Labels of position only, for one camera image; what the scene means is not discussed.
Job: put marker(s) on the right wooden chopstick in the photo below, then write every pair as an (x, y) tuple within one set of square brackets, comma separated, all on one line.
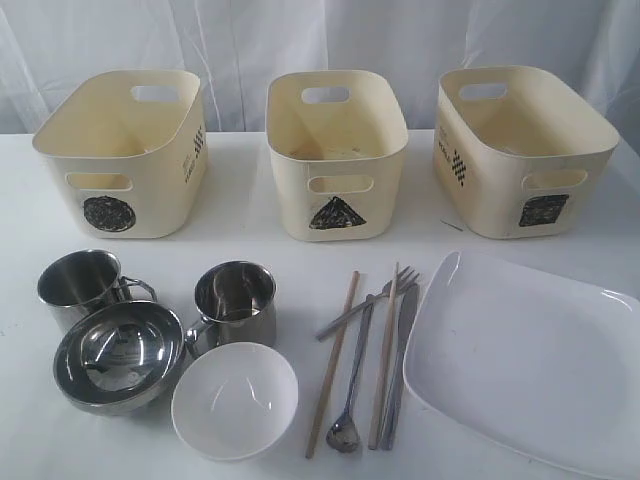
[(379, 400)]

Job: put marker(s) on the steel mug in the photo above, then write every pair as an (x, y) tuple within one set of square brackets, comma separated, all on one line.
[(84, 282), (235, 302)]

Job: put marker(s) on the cream bin with circle mark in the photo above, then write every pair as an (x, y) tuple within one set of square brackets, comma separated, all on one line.
[(127, 152)]

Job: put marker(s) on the stainless steel bowl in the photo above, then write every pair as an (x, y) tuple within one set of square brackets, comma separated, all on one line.
[(120, 358)]

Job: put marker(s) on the wooden chopstick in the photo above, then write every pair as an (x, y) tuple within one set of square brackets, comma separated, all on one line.
[(379, 400), (325, 392)]

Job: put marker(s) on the steel table knife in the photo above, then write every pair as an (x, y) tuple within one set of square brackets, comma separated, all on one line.
[(405, 323)]

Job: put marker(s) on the cream bin with square mark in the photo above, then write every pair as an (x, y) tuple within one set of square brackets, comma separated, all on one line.
[(517, 150)]

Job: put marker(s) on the left wooden chopstick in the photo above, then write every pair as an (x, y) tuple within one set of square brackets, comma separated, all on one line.
[(325, 392)]

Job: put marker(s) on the white ceramic bowl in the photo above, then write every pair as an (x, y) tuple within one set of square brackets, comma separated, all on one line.
[(235, 403)]

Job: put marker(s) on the white backdrop curtain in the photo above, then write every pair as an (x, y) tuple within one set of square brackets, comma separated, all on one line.
[(238, 47)]

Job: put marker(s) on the white rectangular plate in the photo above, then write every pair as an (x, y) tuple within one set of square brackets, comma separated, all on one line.
[(539, 364)]

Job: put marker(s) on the cream bin with triangle mark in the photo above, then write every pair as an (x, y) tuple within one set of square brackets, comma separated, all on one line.
[(337, 142)]

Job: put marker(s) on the long steel spoon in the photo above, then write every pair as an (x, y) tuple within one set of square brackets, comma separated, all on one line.
[(343, 435)]

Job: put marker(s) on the steel fork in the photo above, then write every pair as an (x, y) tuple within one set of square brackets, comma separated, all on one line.
[(405, 278)]

